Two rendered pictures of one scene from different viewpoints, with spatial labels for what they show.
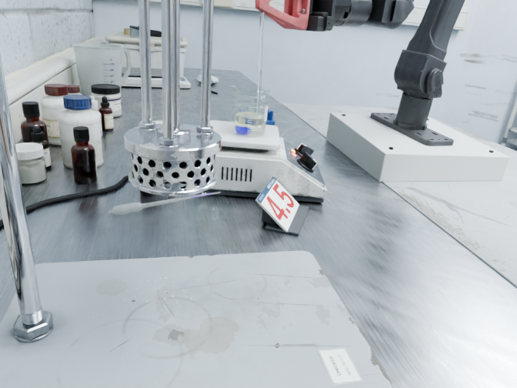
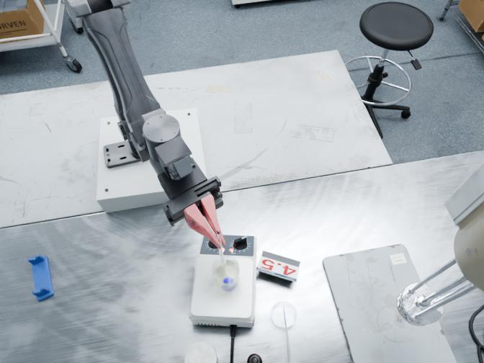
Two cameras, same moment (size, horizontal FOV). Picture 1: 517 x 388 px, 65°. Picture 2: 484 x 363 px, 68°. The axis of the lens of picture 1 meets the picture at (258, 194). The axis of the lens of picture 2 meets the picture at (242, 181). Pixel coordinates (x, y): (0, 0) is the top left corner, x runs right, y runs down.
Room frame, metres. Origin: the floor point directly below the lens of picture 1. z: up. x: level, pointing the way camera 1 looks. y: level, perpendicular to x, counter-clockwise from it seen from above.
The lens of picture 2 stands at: (0.56, 0.23, 1.70)
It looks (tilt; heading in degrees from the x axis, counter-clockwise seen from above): 58 degrees down; 276
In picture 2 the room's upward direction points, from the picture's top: 2 degrees counter-clockwise
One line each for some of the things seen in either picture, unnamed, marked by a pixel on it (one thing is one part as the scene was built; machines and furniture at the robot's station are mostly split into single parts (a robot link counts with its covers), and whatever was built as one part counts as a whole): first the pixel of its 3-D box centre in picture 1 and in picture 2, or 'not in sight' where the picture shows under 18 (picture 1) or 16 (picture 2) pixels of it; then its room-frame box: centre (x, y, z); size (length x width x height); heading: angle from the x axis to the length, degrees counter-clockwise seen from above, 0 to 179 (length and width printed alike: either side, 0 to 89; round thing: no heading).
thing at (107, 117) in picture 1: (105, 113); not in sight; (0.87, 0.35, 0.94); 0.03 x 0.03 x 0.07
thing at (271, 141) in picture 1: (241, 134); (222, 286); (0.63, 0.04, 0.98); 0.12 x 0.12 x 0.01; 2
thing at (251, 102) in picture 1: (248, 109); (226, 275); (0.62, 0.03, 1.02); 0.06 x 0.05 x 0.08; 105
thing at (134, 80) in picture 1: (152, 78); not in sight; (1.52, 0.42, 0.92); 0.26 x 0.19 x 0.05; 109
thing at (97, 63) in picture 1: (104, 73); not in sight; (1.18, 0.47, 0.97); 0.18 x 0.13 x 0.15; 148
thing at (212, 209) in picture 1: (208, 207); (283, 315); (0.50, 0.07, 0.91); 0.06 x 0.06 x 0.02
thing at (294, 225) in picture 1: (284, 204); (279, 265); (0.51, -0.04, 0.92); 0.09 x 0.06 x 0.04; 167
